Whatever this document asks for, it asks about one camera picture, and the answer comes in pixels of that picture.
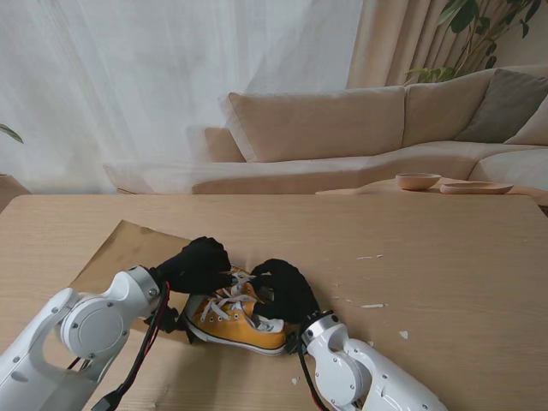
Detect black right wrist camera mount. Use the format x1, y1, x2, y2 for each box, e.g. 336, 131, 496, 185
284, 331, 307, 356

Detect green houseplant leaf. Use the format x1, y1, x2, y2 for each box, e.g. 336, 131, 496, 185
0, 123, 25, 145

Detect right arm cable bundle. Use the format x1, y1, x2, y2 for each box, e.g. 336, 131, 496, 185
297, 350, 326, 408

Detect white sheer curtain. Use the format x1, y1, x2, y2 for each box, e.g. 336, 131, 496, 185
0, 0, 365, 196

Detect shallow wooden tray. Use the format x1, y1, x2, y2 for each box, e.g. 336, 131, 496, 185
439, 181, 514, 196

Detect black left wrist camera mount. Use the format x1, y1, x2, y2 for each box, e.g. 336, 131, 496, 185
145, 295, 181, 335

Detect wooden bowl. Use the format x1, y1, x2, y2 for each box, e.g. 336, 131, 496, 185
395, 172, 442, 192

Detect beige planter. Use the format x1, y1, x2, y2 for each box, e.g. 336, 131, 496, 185
0, 173, 31, 213

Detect beige curtain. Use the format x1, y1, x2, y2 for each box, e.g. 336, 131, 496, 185
345, 0, 476, 90

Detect yellow canvas sneaker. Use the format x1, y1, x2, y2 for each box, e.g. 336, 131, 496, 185
213, 265, 262, 303
183, 290, 288, 357

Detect low wooden side table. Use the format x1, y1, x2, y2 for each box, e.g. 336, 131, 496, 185
315, 177, 532, 198

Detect beige cushion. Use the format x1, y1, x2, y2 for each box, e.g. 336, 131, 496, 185
504, 96, 548, 146

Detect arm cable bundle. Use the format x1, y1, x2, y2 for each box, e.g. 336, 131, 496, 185
297, 350, 326, 408
92, 282, 172, 411

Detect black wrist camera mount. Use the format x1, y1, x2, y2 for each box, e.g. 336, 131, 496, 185
145, 295, 181, 335
284, 331, 307, 356

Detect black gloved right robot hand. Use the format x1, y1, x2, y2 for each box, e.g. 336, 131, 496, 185
249, 257, 321, 325

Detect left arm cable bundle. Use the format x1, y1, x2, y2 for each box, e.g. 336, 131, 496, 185
92, 282, 172, 411

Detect beige sofa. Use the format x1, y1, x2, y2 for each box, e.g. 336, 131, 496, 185
104, 63, 548, 196

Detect grey cushion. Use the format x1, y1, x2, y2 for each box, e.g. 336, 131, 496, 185
456, 68, 548, 145

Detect brown paper bag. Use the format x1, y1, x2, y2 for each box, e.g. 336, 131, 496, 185
68, 220, 253, 343

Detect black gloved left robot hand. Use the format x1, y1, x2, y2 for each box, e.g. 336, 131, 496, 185
158, 235, 235, 296

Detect green leafy houseplant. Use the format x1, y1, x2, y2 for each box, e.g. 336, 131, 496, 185
404, 0, 543, 85

